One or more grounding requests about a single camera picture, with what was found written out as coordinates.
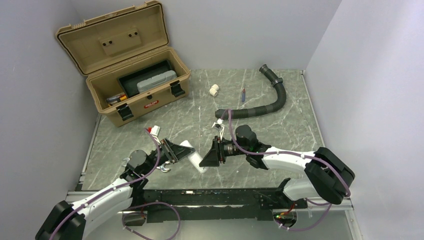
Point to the silver open-end wrench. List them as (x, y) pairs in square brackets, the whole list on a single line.
[(144, 166)]

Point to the black tray in toolbox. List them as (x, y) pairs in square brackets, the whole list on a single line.
[(129, 81)]

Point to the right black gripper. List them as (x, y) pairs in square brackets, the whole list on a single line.
[(216, 154)]

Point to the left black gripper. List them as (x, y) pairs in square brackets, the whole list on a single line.
[(176, 152)]

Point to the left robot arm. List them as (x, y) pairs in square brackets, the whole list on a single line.
[(74, 221)]

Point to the orange black tool in toolbox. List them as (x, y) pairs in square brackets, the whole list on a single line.
[(116, 99)]

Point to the white remote control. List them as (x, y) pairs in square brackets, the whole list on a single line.
[(195, 158)]

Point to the white pipe fitting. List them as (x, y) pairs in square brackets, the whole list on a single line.
[(214, 90)]

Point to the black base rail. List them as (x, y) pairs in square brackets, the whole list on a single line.
[(159, 205)]

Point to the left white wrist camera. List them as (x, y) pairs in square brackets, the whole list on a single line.
[(154, 132)]

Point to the grey plastic case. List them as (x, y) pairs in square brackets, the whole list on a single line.
[(155, 81)]

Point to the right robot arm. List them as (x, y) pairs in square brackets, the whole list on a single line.
[(323, 174)]

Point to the tan plastic toolbox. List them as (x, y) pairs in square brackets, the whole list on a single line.
[(116, 44)]

